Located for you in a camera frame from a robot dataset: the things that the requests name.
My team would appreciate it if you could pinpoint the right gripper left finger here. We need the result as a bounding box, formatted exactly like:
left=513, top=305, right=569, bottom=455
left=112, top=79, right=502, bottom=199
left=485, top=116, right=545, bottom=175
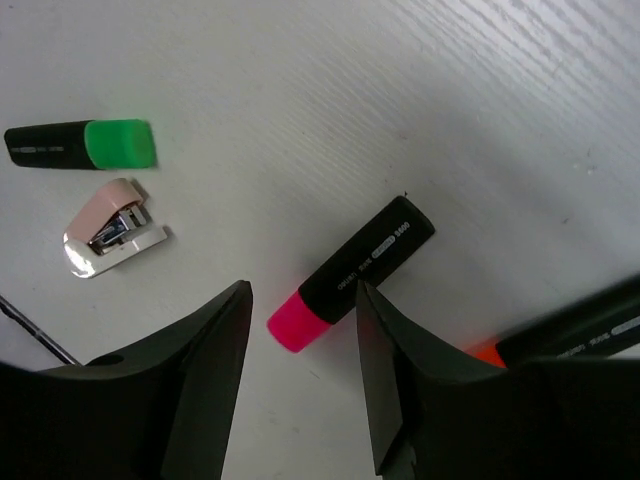
left=1, top=281, right=253, bottom=479

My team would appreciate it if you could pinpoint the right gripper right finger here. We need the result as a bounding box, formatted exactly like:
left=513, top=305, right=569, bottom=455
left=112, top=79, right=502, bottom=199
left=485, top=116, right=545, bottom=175
left=356, top=283, right=639, bottom=479

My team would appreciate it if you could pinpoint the pink cap highlighter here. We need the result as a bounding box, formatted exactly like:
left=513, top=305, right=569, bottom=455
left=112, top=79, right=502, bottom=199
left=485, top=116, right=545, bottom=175
left=267, top=196, right=436, bottom=353

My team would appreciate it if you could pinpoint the pink white mini stapler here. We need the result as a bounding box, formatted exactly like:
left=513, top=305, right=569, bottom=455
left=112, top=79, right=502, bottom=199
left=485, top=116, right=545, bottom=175
left=62, top=178, right=168, bottom=279

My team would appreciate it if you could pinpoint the orange cap highlighter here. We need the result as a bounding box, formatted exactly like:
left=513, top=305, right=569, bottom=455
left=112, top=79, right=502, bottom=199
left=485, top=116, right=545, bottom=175
left=469, top=276, right=639, bottom=368

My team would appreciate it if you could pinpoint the green cap highlighter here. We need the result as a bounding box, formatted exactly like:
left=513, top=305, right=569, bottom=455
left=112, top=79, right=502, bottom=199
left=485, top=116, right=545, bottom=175
left=4, top=119, right=157, bottom=170

